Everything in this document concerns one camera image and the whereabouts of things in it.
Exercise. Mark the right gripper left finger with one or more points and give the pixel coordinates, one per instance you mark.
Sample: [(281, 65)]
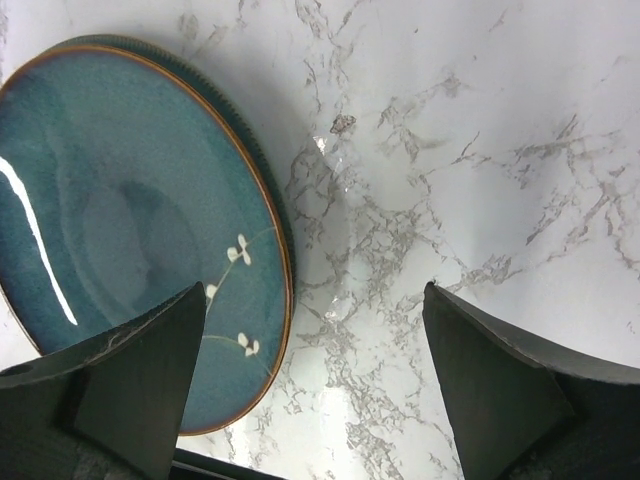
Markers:
[(109, 407)]

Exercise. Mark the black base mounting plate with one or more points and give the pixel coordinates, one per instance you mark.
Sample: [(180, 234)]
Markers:
[(190, 465)]

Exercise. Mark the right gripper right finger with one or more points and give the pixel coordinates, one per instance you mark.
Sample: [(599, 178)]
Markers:
[(523, 407)]

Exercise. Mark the dark blue floral plate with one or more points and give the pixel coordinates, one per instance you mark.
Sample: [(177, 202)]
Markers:
[(120, 187)]

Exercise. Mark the grey-green ribbed plate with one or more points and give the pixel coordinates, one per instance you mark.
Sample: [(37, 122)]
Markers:
[(216, 98)]

